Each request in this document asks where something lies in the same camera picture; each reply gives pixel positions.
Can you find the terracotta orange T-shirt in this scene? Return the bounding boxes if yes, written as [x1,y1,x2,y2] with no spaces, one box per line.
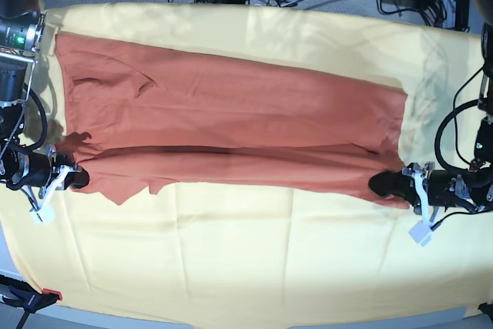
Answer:
[55,33,407,204]

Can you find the black clamp at right corner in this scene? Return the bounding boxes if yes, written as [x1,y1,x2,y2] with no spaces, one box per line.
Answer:
[478,303,493,321]

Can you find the yellow table cloth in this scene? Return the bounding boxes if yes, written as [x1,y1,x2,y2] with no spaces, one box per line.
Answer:
[1,3,492,328]

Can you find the gripper on screen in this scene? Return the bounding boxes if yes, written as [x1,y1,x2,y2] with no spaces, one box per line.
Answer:
[368,163,476,231]
[7,146,89,210]

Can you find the robot arm on screen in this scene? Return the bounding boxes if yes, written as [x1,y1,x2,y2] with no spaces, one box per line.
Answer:
[368,0,492,237]
[1,0,89,222]

